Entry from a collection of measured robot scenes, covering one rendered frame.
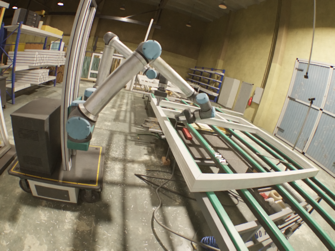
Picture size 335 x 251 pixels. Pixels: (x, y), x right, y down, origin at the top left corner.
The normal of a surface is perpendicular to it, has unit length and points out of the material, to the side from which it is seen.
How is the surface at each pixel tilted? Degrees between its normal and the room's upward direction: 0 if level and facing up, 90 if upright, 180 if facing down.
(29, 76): 90
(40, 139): 90
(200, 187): 90
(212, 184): 90
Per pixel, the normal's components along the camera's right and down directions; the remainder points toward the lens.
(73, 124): 0.36, 0.46
